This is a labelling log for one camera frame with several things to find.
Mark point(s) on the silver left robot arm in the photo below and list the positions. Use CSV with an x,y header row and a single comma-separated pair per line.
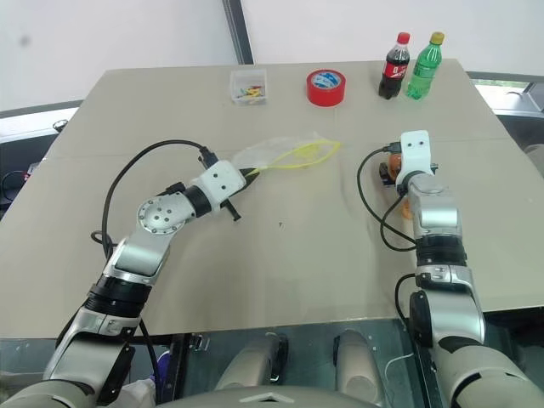
x,y
140,255

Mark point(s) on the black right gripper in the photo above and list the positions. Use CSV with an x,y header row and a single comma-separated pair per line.
x,y
386,175

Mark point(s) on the grey robot torso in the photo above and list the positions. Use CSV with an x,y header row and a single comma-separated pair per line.
x,y
268,397

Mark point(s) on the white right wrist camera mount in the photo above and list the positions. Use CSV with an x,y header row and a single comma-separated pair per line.
x,y
414,153

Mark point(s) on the green bottle with yellow cap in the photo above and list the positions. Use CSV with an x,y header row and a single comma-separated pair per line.
x,y
423,68

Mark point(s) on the dark side desk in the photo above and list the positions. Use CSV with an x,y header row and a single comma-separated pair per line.
x,y
25,144

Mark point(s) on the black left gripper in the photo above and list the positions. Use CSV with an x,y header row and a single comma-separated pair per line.
x,y
236,193

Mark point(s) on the dark window frame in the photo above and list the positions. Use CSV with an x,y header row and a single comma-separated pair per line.
x,y
510,91

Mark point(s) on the cola bottle with red cap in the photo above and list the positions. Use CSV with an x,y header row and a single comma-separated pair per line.
x,y
395,68

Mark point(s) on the red tape roll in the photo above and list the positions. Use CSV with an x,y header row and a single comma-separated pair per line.
x,y
326,88

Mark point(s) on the orange snack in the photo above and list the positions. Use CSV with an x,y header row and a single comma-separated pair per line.
x,y
406,210
395,162

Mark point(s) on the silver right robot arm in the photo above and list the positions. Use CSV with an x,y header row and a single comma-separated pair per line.
x,y
438,221

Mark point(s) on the dark vertical pillar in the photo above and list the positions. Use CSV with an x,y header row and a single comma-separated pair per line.
x,y
239,30

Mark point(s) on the grey rounded robot leg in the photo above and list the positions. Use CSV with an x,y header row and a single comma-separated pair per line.
x,y
255,361
356,361

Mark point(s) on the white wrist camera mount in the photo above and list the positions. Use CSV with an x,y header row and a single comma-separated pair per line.
x,y
414,153
221,180

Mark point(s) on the clear bag with yellow zip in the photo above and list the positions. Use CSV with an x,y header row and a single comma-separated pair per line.
x,y
276,155

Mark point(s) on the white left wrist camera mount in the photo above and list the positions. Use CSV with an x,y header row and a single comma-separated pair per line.
x,y
221,180

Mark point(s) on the clear box with coloured bits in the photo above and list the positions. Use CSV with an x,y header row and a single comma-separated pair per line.
x,y
249,87

